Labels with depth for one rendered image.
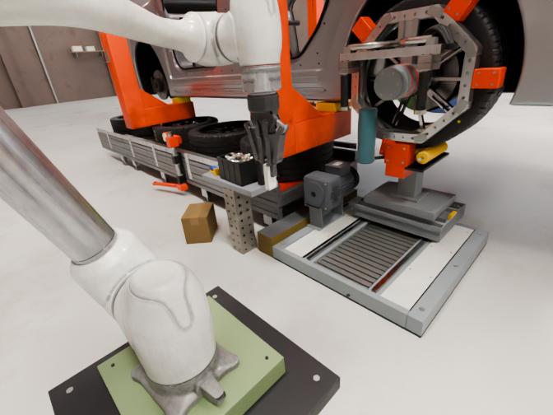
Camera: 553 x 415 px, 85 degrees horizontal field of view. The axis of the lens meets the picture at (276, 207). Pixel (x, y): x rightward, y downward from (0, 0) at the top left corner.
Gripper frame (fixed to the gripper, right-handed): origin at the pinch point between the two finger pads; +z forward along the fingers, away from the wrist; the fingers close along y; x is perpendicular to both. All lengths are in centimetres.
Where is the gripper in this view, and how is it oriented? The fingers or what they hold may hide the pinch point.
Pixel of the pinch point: (270, 175)
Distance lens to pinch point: 78.8
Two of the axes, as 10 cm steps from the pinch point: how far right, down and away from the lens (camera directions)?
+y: 7.6, 2.3, -6.1
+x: 6.5, -3.8, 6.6
